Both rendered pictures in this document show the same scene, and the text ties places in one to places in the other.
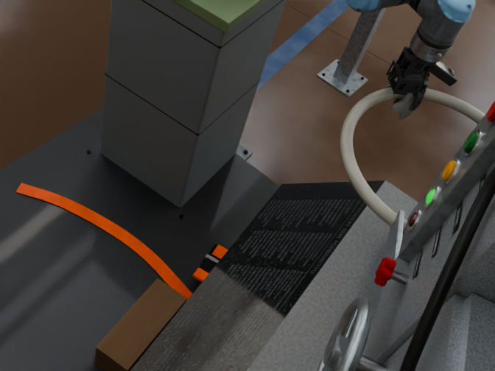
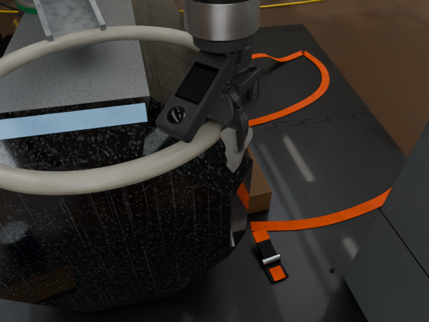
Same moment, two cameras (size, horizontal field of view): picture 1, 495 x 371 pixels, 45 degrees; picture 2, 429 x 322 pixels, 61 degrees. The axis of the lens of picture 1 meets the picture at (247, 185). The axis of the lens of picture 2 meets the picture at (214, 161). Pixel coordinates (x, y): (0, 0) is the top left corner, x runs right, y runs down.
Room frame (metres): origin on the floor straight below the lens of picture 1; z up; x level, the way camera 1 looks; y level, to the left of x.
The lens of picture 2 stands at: (1.66, -0.52, 1.26)
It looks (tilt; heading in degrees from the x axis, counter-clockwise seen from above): 46 degrees down; 148
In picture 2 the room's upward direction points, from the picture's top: straight up
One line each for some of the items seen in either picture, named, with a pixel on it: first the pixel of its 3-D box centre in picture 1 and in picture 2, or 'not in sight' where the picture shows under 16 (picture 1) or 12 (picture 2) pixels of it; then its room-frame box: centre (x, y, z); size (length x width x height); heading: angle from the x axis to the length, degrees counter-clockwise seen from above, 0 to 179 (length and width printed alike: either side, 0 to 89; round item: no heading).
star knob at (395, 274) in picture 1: (395, 274); not in sight; (0.48, -0.22, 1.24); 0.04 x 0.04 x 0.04; 84
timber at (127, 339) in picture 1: (141, 330); (245, 177); (0.83, 0.15, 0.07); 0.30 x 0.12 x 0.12; 164
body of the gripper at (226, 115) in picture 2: (413, 69); (224, 72); (1.30, -0.29, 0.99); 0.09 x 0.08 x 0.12; 115
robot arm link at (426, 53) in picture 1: (430, 45); (219, 11); (1.30, -0.29, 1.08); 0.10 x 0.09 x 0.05; 25
